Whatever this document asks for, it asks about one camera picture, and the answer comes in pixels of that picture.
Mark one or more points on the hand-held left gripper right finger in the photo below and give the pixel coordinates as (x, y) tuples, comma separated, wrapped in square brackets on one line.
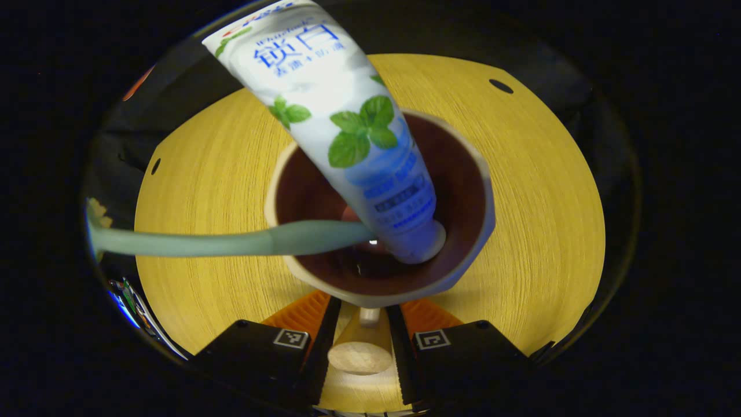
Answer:
[(399, 359)]

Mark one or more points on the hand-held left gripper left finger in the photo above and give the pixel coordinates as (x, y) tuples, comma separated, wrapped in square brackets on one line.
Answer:
[(324, 359)]

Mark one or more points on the pale green toothbrush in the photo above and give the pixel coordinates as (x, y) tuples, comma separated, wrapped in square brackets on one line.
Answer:
[(202, 243)]

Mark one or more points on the beige cup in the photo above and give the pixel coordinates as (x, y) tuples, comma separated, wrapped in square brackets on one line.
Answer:
[(463, 191)]

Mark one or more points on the white toothpaste tube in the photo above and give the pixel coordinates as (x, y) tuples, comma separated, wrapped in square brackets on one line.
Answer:
[(347, 87)]

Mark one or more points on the colourful background clutter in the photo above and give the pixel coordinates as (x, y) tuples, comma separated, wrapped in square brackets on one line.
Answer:
[(139, 307)]

